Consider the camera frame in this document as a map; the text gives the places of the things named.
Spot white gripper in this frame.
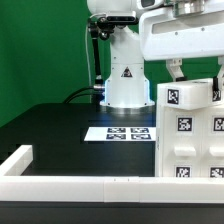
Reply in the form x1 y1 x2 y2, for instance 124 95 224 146
139 1 224 92

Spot white cabinet top block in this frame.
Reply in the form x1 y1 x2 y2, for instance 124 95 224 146
157 78 224 110

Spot white cabinet door panel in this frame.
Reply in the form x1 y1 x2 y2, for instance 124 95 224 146
202 106 224 178
162 108 204 178

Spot white cabinet body box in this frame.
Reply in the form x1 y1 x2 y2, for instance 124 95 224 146
154 103 224 179

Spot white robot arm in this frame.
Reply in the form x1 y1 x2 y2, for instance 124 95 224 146
87 0 224 109

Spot white marker sheet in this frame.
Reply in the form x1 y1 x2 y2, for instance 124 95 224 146
84 127 156 142

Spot white table border fence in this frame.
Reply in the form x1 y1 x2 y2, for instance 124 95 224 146
0 145 224 204

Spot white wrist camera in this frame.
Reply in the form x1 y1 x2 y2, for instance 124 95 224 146
136 0 164 10

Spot grey depth camera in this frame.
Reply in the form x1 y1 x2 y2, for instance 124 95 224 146
106 11 138 25

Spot black base cables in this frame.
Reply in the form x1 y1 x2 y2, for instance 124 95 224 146
63 87 101 104

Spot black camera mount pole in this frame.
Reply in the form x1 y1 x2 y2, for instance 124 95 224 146
88 18 104 86

